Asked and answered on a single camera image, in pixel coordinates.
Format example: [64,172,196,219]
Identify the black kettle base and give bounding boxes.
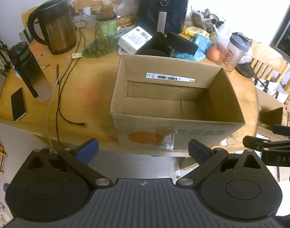
[235,62,255,78]

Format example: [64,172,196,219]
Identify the red apple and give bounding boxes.
[206,45,224,62]

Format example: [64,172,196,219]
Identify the black charging cable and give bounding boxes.
[55,26,89,126]

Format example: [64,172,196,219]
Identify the steel electric kettle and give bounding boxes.
[27,0,77,55]

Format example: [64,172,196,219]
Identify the black thermos bottle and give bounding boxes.
[10,42,53,102]

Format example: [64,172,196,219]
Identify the black smartphone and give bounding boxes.
[11,88,27,123]

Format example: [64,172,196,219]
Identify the wall mounted television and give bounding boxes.
[270,6,290,63]

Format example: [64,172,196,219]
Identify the green label jar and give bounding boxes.
[96,12,117,38]

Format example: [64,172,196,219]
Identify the basket of tools and tape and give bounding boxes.
[190,9,226,31]

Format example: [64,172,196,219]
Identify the brown spice jar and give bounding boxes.
[100,0,114,18]

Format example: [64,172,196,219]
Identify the white tissue pack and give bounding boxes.
[118,26,152,55]

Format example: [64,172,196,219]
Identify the wooden chair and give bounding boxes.
[251,57,290,104]

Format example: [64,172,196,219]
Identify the yellow wet wipes pack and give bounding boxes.
[183,26,210,38]

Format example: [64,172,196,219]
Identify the green net bag of fruit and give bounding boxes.
[82,37,119,58]

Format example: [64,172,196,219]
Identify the teal bath loofah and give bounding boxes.
[172,52,195,61]

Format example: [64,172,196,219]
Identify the dark blue air fryer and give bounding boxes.
[136,0,189,34]

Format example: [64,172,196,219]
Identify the open cardboard box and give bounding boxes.
[110,55,245,150]

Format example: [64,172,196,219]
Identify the clear shaker bottle grey lid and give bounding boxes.
[220,32,251,72]

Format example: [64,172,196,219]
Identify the blue snack packets pile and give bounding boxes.
[190,33,211,62]

